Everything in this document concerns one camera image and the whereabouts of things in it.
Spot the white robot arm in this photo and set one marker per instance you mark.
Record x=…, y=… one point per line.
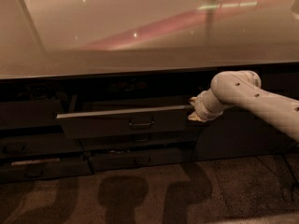
x=243, y=89

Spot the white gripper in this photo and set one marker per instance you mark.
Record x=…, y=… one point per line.
x=203, y=105

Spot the dark grey drawer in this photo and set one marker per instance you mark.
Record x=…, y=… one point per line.
x=138, y=140
x=35, y=145
x=44, y=170
x=141, y=158
x=87, y=119
x=26, y=114

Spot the small items in top drawer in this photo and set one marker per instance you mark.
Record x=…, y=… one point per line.
x=126, y=86

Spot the dark grey cabinet door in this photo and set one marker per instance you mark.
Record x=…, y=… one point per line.
x=237, y=132

